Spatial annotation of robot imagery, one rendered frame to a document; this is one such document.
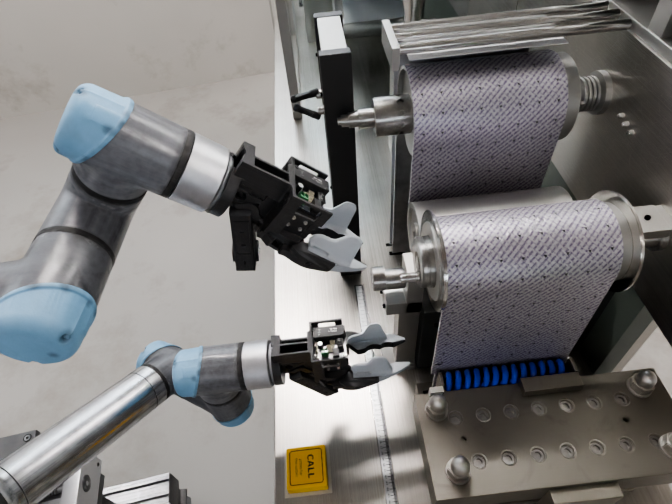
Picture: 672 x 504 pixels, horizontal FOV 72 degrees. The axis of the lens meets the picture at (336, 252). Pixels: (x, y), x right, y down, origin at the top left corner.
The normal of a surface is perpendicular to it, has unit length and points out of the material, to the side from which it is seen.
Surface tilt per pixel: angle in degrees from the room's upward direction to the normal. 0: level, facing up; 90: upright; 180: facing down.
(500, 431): 0
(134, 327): 0
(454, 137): 92
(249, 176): 90
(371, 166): 0
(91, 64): 90
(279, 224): 90
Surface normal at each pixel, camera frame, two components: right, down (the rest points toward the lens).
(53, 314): 0.74, -0.42
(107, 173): -0.10, 0.72
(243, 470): -0.07, -0.66
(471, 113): 0.04, 0.36
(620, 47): -0.99, 0.11
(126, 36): 0.21, 0.73
